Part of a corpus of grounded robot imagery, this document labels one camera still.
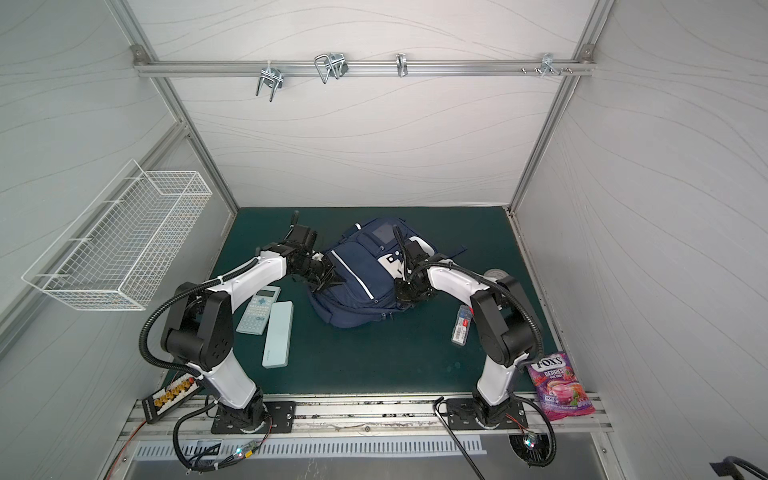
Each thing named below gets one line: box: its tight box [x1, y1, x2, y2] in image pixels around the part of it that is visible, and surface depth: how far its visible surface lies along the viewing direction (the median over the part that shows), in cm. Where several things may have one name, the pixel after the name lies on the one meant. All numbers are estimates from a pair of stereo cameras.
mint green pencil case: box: [262, 301, 294, 369], surface depth 87 cm
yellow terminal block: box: [142, 373, 202, 423], surface depth 77 cm
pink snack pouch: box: [527, 352, 596, 421], surface depth 77 cm
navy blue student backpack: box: [309, 216, 467, 329], surface depth 92 cm
